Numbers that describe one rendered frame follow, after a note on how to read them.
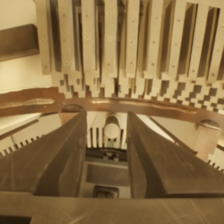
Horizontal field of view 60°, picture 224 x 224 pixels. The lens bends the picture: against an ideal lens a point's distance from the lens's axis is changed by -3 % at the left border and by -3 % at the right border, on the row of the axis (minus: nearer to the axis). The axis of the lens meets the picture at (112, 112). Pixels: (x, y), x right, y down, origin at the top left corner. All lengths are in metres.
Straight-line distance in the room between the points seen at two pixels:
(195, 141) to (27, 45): 0.33
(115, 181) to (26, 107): 1.39
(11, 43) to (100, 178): 1.45
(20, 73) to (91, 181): 1.41
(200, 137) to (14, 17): 0.39
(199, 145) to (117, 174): 1.33
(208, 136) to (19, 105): 0.34
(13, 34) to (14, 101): 0.11
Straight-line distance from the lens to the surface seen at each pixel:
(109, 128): 0.29
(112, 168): 1.65
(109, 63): 0.21
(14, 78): 0.39
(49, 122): 0.81
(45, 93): 0.37
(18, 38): 0.35
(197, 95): 0.31
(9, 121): 0.45
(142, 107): 0.35
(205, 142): 0.39
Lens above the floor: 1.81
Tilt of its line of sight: 83 degrees down
